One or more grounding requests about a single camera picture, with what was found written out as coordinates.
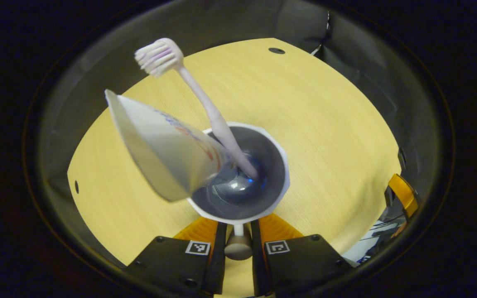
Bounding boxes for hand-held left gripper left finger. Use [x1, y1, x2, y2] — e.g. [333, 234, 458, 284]
[125, 217, 227, 296]

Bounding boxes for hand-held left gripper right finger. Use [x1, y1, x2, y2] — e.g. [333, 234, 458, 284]
[250, 214, 353, 296]

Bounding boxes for white cup with wooden handle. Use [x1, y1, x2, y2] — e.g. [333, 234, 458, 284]
[187, 121, 291, 261]

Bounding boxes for white toothpaste tube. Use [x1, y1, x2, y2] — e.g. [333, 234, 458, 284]
[105, 89, 233, 202]

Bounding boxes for pale pink toothbrush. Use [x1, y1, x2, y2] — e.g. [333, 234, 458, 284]
[134, 37, 260, 179]

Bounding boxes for white cable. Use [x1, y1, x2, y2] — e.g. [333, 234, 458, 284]
[310, 10, 331, 56]

